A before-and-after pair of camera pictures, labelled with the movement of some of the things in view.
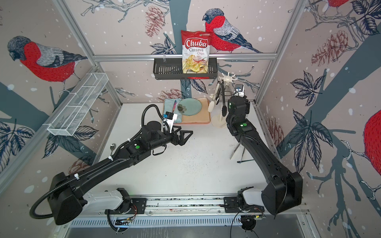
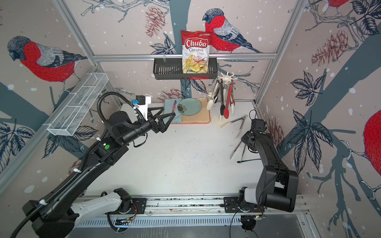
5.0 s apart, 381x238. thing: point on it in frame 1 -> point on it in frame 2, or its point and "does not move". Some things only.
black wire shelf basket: (171, 68) does not move
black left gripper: (181, 141) -> (159, 126)
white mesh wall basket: (67, 118) does not move
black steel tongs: (224, 111) does not move
